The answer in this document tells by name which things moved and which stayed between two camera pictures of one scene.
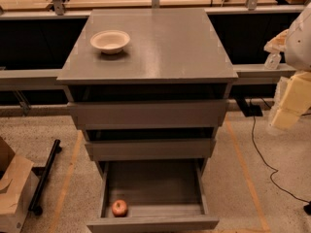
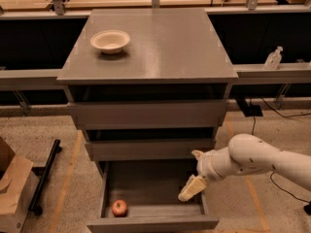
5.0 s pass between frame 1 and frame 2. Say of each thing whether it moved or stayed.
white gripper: moved
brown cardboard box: stayed
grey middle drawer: stayed
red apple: stayed
